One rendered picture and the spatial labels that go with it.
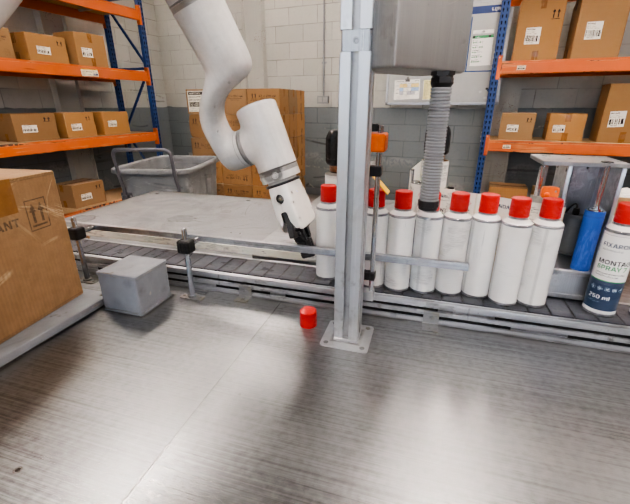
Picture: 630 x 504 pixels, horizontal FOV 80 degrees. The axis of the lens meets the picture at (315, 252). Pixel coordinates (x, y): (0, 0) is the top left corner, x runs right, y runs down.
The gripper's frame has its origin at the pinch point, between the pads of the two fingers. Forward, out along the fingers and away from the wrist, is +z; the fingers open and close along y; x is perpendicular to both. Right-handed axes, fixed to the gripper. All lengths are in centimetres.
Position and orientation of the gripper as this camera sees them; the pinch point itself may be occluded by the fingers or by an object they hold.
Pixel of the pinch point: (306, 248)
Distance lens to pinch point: 83.8
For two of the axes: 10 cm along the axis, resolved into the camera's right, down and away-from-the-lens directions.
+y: 2.9, -3.5, 8.9
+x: -9.0, 2.2, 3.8
